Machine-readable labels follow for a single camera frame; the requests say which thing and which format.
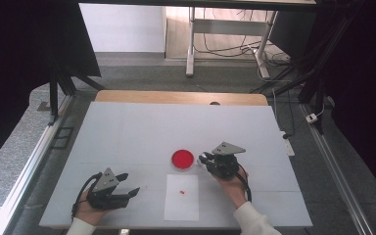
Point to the white paper sheet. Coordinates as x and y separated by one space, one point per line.
181 204

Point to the person's right hand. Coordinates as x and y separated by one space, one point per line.
233 186

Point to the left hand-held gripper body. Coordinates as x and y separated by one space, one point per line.
106 182

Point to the white desk frame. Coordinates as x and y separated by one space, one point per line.
228 26

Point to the round red ink pad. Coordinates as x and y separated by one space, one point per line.
182 159

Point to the white power strip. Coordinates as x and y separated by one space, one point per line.
288 145

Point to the black rectangular floor frame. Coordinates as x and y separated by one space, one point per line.
62 137

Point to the aluminium floor rail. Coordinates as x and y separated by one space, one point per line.
336 166
29 166

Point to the small white plug adapter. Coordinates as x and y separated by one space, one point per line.
311 118

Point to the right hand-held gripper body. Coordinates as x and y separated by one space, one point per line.
225 163

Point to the black curtain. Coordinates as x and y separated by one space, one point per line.
365 81
13 65

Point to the person's left hand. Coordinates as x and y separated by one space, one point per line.
88 210

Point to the black metal stand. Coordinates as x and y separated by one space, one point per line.
313 84
54 94

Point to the white table cover board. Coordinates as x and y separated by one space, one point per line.
143 130

